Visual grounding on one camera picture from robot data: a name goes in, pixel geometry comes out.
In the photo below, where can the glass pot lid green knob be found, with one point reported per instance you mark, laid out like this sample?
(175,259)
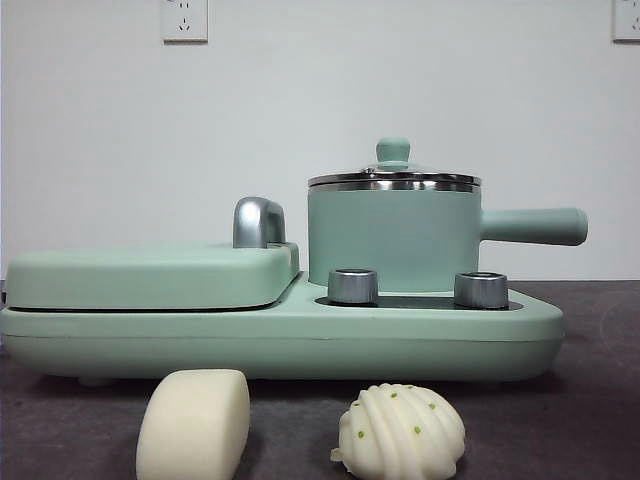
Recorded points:
(393,150)

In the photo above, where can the ridged white bun green dots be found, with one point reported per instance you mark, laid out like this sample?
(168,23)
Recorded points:
(400,435)

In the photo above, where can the plain smooth white bun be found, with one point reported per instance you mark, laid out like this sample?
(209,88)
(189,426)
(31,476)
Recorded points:
(195,425)

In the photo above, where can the silver control knob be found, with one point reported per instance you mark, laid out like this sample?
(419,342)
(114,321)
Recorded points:
(352,287)
(481,290)

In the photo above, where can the mint green breakfast machine base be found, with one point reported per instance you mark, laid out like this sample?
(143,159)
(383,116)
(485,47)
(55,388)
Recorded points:
(280,345)

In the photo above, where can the black control panel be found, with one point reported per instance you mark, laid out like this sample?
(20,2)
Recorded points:
(415,301)

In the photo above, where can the white wall socket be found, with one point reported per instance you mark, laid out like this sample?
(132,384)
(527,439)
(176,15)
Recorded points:
(627,20)
(184,20)

